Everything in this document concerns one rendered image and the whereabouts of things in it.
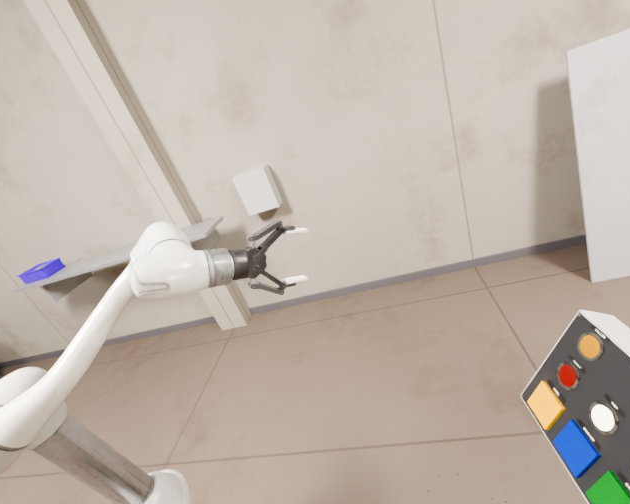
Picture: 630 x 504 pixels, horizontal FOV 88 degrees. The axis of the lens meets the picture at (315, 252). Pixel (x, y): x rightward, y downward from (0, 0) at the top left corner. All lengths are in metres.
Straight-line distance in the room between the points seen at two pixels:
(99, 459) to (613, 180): 2.98
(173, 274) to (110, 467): 0.70
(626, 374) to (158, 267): 0.91
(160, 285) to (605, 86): 2.66
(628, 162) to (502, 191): 0.72
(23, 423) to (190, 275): 0.44
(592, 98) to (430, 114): 0.94
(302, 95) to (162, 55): 1.08
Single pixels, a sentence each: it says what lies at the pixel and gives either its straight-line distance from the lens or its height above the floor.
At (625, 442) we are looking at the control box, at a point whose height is 1.09.
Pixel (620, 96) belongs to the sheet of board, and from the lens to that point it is 2.84.
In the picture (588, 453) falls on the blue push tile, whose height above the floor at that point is 1.03.
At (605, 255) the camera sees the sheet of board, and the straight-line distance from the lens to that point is 2.99.
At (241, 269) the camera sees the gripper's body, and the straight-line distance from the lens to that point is 0.79.
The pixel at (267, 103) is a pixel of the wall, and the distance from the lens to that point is 2.74.
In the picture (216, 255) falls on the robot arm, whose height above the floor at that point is 1.55.
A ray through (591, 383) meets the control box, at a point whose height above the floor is 1.11.
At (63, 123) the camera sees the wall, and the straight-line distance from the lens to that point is 3.64.
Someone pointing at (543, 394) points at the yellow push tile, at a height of 1.03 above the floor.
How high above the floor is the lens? 1.79
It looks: 24 degrees down
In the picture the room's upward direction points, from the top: 21 degrees counter-clockwise
